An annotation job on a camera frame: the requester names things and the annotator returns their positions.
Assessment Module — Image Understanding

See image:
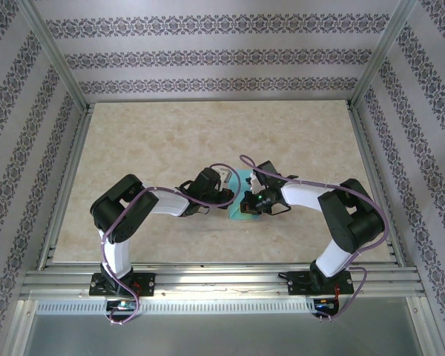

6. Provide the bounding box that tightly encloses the long aluminium frame rail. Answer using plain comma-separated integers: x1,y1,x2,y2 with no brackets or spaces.
22,263,426,297

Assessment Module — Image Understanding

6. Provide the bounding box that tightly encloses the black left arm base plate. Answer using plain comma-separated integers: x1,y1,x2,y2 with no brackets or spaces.
90,272,156,297

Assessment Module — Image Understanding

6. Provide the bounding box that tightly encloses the turquoise cloth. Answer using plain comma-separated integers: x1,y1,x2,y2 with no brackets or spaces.
228,168,263,223

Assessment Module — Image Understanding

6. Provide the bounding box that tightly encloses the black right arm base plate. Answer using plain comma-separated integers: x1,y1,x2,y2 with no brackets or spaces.
287,270,355,297

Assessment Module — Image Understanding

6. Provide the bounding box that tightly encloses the grey metal shelf panel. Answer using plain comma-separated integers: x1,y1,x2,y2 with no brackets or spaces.
13,296,437,356

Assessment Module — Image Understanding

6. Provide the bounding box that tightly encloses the aluminium side rail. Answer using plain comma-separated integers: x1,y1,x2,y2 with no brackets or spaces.
36,105,96,270
346,102,407,268

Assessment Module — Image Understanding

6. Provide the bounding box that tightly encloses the slotted grey cable duct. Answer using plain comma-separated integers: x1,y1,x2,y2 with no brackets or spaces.
35,298,316,314

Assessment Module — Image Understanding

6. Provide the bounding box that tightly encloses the aluminium frame post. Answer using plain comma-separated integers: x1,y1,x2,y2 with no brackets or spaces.
16,0,92,112
350,0,420,108

